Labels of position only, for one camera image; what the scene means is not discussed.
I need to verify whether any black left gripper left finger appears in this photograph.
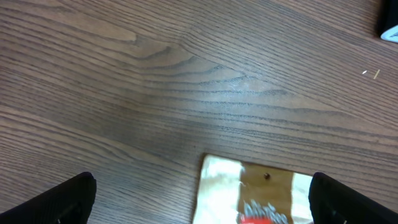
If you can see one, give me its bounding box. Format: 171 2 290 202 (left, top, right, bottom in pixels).
1 172 96 224

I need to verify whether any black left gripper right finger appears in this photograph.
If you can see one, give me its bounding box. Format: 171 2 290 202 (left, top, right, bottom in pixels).
308 172 397 224

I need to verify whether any red snack stick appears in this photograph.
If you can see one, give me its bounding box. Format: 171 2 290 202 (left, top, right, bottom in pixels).
240 216 273 224

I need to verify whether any beige brown snack bag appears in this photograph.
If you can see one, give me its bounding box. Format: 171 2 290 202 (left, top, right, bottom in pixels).
192 154 313 224

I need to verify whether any white barcode scanner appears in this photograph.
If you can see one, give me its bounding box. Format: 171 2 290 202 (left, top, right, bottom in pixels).
377 0 397 43

